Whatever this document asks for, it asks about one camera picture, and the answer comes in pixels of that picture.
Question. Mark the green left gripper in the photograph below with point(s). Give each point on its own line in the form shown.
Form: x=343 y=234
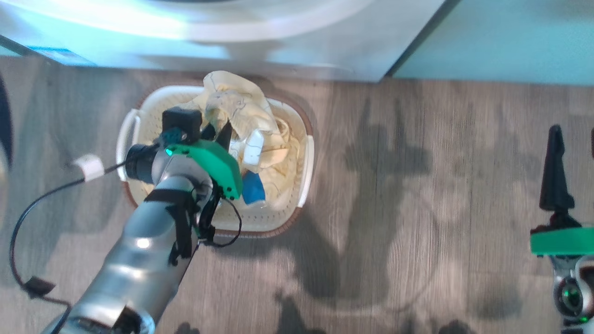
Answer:
x=218 y=162

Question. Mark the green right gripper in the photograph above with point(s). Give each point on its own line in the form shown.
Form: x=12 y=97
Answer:
x=564 y=241

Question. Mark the cream yellow garment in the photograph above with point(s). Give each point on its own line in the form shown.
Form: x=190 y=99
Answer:
x=241 y=102

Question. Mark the blue garment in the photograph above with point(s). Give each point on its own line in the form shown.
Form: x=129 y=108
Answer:
x=253 y=188

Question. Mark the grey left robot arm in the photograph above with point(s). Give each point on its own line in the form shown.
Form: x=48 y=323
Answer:
x=139 y=260

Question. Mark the white perforated laundry basket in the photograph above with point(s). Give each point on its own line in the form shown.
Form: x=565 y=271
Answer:
x=287 y=111

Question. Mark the white front-load washing machine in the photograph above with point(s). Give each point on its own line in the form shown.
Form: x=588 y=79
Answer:
x=278 y=46

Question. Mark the wide pale green cabinet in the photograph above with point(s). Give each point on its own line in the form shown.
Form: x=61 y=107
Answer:
x=510 y=41

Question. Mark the blue energy label sticker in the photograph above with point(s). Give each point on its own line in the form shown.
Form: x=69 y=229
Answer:
x=60 y=55

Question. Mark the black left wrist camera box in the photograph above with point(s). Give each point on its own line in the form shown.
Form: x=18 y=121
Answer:
x=182 y=119

